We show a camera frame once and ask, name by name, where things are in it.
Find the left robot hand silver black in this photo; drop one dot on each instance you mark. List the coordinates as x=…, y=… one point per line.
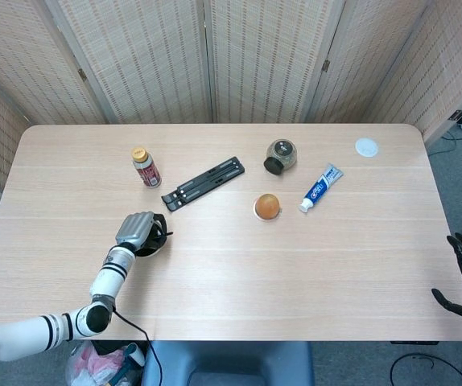
x=134, y=229

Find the glass jar with black lid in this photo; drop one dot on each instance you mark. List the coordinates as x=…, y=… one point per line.
x=282, y=154

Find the blue white toothpaste tube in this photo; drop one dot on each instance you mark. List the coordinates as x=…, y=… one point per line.
x=321, y=187

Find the small black spoon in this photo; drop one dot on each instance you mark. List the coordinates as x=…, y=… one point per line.
x=169, y=232

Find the orange jelly cup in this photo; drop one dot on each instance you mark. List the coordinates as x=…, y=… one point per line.
x=267, y=206

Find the woven folding screen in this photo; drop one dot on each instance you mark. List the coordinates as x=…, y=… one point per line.
x=154, y=60

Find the black folding laptop stand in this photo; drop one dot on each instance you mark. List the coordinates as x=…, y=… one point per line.
x=203, y=183

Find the red label bottle gold cap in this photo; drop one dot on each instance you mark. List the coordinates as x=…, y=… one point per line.
x=147, y=171

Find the cup of dark liquid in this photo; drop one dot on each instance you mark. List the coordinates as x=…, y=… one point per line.
x=162, y=246

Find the clear plastic bag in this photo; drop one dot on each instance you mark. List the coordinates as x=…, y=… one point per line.
x=94, y=366

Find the white round grommet cover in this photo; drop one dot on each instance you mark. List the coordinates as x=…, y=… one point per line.
x=367, y=147

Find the dark blue chair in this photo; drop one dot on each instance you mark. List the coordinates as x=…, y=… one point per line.
x=227, y=362

